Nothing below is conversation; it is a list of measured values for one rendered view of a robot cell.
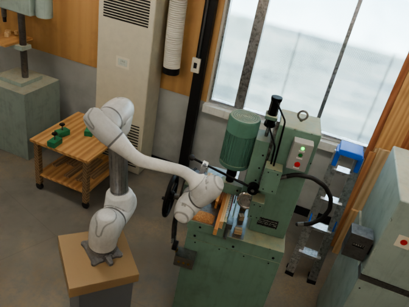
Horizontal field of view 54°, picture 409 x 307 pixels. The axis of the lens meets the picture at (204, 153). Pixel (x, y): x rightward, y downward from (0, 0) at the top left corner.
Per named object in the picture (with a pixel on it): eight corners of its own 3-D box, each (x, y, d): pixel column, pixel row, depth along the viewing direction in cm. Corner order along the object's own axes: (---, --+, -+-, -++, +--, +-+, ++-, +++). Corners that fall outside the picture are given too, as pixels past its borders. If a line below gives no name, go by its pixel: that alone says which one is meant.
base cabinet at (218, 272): (186, 265, 315) (201, 194, 278) (258, 286, 309) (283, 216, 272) (170, 312, 276) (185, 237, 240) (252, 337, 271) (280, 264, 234)
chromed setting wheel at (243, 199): (235, 204, 234) (239, 187, 228) (255, 209, 233) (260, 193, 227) (234, 207, 232) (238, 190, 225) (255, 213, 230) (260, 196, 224)
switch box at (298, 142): (286, 161, 213) (294, 136, 205) (304, 166, 212) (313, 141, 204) (285, 167, 208) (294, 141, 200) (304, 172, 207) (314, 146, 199)
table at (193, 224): (195, 168, 280) (196, 161, 277) (237, 179, 277) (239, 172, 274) (170, 223, 228) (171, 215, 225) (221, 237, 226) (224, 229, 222)
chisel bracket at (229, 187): (220, 186, 248) (222, 175, 244) (241, 192, 247) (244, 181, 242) (217, 193, 242) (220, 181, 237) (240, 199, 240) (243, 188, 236)
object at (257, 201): (248, 208, 233) (253, 191, 227) (260, 211, 233) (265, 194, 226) (246, 217, 225) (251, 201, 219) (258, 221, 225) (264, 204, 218)
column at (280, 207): (251, 207, 260) (281, 108, 223) (285, 216, 258) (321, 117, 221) (247, 229, 241) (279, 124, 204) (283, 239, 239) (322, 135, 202)
